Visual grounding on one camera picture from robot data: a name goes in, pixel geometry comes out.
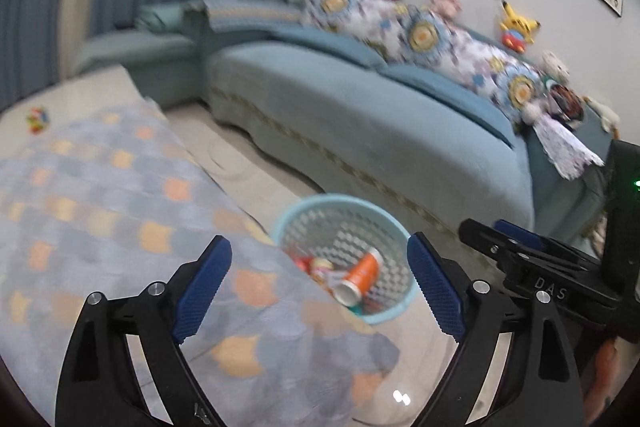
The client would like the orange paper cup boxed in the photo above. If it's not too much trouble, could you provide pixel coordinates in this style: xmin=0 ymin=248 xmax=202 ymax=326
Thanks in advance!
xmin=332 ymin=248 xmax=384 ymax=308

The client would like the person right hand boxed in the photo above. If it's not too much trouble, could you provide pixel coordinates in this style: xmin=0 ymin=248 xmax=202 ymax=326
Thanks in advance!
xmin=584 ymin=337 xmax=639 ymax=426

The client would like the white lace cloth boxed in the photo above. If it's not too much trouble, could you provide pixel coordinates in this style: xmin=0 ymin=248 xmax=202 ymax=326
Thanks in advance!
xmin=533 ymin=115 xmax=604 ymax=181

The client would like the grey scalloped tablecloth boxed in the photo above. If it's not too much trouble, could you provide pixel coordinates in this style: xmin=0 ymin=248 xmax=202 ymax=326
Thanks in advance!
xmin=1 ymin=101 xmax=399 ymax=426

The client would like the light blue plastic basket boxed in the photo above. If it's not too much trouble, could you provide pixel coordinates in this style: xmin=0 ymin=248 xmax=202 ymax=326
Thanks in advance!
xmin=272 ymin=194 xmax=418 ymax=325

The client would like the white sheep plush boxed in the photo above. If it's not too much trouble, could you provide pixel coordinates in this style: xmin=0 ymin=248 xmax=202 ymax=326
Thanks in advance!
xmin=541 ymin=51 xmax=570 ymax=84

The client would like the teal blue sofa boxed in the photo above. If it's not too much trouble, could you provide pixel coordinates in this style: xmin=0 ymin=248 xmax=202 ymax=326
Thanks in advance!
xmin=72 ymin=0 xmax=605 ymax=243

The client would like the yellow pikachu plush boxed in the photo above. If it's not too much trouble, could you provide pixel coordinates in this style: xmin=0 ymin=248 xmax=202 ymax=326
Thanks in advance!
xmin=500 ymin=0 xmax=541 ymax=54

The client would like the colourful rubik cube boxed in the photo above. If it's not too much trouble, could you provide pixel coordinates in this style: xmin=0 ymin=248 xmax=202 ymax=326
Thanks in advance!
xmin=26 ymin=106 xmax=50 ymax=134

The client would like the pink plush toy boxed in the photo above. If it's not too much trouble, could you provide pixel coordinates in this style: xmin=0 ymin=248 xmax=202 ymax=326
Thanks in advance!
xmin=430 ymin=0 xmax=462 ymax=20

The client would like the long floral bolster pillow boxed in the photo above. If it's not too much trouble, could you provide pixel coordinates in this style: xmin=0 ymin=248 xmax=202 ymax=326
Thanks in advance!
xmin=303 ymin=0 xmax=549 ymax=124

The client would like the folded teal blanket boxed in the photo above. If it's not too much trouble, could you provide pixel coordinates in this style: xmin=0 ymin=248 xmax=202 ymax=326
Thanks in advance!
xmin=134 ymin=2 xmax=188 ymax=34

